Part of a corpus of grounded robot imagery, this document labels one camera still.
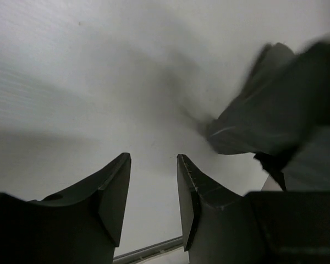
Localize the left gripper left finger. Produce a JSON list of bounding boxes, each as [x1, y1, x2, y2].
[[0, 153, 131, 263]]

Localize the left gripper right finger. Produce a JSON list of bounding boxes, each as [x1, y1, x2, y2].
[[177, 155, 330, 263]]

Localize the grey pleated skirt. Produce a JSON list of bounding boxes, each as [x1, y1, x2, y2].
[[205, 42, 330, 191]]

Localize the aluminium table frame rail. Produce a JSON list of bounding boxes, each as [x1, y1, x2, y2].
[[113, 236, 183, 264]]

